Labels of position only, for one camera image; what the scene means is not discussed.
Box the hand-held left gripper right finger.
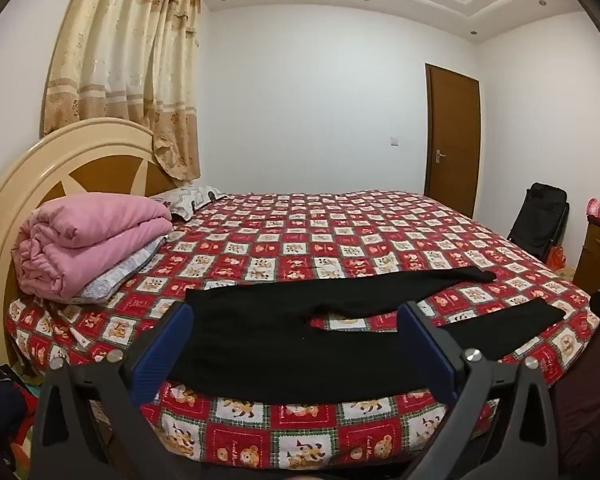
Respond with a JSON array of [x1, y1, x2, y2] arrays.
[[397, 301, 563, 480]]

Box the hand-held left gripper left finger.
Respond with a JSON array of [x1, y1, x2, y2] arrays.
[[30, 302, 196, 480]]

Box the black pants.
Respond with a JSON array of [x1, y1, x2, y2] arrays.
[[167, 267, 567, 406]]

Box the brown wooden cabinet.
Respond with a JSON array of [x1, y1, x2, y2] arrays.
[[572, 220, 600, 296]]

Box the folded grey patterned blanket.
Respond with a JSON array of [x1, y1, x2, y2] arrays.
[[72, 232, 171, 305]]

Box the black suitcase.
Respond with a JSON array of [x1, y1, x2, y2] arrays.
[[506, 182, 570, 263]]

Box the folded pink quilt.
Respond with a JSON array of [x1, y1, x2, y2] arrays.
[[11, 195, 175, 302]]

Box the grey patterned pillow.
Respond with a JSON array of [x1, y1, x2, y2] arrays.
[[147, 185, 226, 221]]

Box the bed with red patchwork quilt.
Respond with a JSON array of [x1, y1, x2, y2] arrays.
[[5, 190, 600, 471]]

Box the dark jacket with white stripes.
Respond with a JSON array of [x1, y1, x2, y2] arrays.
[[0, 357, 36, 471]]

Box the brown wooden door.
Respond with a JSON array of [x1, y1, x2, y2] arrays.
[[424, 62, 482, 221]]

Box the cream wooden headboard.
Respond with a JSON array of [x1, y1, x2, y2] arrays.
[[0, 117, 156, 376]]

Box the beige floral curtain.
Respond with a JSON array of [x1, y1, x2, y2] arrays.
[[40, 0, 203, 181]]

